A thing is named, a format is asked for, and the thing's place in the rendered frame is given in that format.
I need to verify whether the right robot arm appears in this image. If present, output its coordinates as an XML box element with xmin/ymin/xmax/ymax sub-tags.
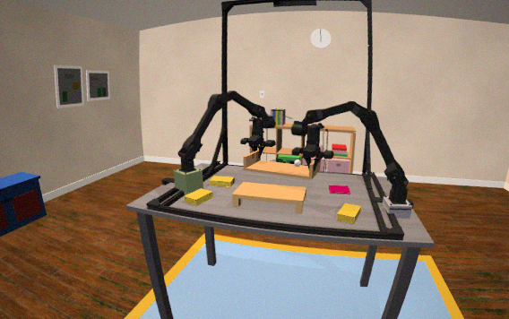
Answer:
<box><xmin>178</xmin><ymin>91</ymin><xmax>276</xmax><ymax>173</ymax></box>

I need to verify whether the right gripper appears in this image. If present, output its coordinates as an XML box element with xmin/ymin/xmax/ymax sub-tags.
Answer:
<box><xmin>240</xmin><ymin>130</ymin><xmax>276</xmax><ymax>158</ymax></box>

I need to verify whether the tan low table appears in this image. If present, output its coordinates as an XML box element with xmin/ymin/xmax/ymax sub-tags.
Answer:
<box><xmin>232</xmin><ymin>182</ymin><xmax>306</xmax><ymax>213</ymax></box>

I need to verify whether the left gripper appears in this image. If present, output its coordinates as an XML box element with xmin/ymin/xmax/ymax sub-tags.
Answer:
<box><xmin>291</xmin><ymin>138</ymin><xmax>333</xmax><ymax>171</ymax></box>

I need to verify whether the orange tray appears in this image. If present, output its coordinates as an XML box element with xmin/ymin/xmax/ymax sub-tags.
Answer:
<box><xmin>243</xmin><ymin>150</ymin><xmax>321</xmax><ymax>179</ymax></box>

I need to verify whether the yellow sponge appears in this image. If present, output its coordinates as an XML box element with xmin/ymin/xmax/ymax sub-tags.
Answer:
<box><xmin>210</xmin><ymin>176</ymin><xmax>235</xmax><ymax>187</ymax></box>
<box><xmin>337</xmin><ymin>203</ymin><xmax>361</xmax><ymax>224</ymax></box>
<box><xmin>185</xmin><ymin>189</ymin><xmax>212</xmax><ymax>206</ymax></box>

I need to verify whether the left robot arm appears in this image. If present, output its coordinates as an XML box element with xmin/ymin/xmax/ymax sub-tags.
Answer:
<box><xmin>291</xmin><ymin>101</ymin><xmax>409</xmax><ymax>204</ymax></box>

